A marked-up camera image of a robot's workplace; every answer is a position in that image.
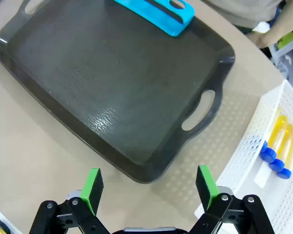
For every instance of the amber tube with blue cap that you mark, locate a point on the amber tube with blue cap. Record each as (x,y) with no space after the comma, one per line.
(264,146)
(284,173)
(268,155)
(276,165)

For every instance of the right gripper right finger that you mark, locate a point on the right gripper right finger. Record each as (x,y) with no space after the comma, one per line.
(206,190)

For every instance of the white label sticker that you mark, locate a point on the white label sticker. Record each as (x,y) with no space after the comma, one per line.
(262,176)

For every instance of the white perforated plastic basket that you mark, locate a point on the white perforated plastic basket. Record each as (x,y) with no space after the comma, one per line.
(249,158)

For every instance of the white rail with yellow part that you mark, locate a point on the white rail with yellow part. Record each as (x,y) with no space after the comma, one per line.
(0,224)

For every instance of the person in beige sweater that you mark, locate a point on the person in beige sweater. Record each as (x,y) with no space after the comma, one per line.
(241,12)

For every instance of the black plastic serving tray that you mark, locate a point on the black plastic serving tray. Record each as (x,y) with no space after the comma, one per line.
(100,85)

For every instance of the grey metal table leg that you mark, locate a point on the grey metal table leg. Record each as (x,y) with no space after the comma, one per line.
(283,58)

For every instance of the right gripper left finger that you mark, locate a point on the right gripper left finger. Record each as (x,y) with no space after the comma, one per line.
(92,192)

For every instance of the green chair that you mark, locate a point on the green chair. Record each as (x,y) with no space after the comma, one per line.
(286,40)

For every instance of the blue test tube rack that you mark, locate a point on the blue test tube rack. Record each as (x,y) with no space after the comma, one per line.
(161,22)

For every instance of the person's left forearm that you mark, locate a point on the person's left forearm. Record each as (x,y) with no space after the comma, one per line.
(276,34)

